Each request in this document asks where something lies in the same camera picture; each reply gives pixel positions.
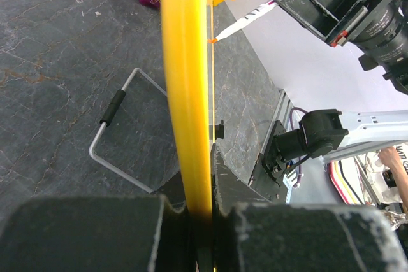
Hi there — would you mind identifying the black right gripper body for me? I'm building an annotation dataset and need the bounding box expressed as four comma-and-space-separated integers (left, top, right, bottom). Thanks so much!
324, 0, 408, 59

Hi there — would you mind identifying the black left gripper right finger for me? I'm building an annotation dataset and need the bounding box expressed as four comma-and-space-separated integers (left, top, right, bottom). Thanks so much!
211, 146, 407, 271

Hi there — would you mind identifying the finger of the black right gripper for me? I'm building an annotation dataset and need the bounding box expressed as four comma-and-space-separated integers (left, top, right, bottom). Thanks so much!
275, 0, 367, 41

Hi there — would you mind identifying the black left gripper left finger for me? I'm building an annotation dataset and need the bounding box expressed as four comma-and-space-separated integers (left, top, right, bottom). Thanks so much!
1, 175, 194, 271

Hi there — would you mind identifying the white marker pen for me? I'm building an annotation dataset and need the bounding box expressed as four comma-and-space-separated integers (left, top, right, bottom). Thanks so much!
208, 0, 277, 43

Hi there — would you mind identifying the yellow framed whiteboard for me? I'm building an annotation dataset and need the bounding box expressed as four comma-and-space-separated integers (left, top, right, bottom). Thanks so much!
161, 0, 212, 220

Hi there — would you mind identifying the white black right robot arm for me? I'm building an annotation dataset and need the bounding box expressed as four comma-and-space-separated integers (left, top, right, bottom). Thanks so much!
262, 0, 407, 174

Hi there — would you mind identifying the distant person hand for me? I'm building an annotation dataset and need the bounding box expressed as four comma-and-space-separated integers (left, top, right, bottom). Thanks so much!
378, 147, 404, 172

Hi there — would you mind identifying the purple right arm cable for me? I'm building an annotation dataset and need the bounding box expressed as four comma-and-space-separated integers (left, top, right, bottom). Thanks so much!
288, 107, 309, 189

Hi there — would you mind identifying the white wire whiteboard stand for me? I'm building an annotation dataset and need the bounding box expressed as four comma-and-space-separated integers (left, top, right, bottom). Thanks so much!
89, 68, 179, 194

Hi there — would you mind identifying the aluminium frame rail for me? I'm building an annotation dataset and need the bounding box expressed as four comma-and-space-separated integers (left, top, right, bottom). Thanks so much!
260, 89, 293, 155

